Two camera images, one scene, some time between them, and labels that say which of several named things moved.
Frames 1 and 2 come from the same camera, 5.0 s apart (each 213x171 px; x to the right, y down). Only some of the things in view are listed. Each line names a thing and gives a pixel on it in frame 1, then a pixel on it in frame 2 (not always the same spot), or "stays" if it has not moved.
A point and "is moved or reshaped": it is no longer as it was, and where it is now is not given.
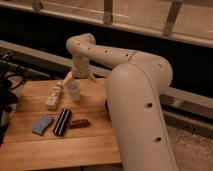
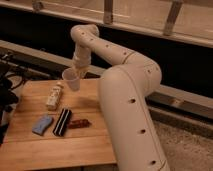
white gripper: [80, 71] -> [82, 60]
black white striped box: [60, 127] stays
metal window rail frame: [189, 21] stays
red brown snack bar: [81, 123] stays
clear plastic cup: [74, 90] is moved or reshaped
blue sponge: [41, 124] stays
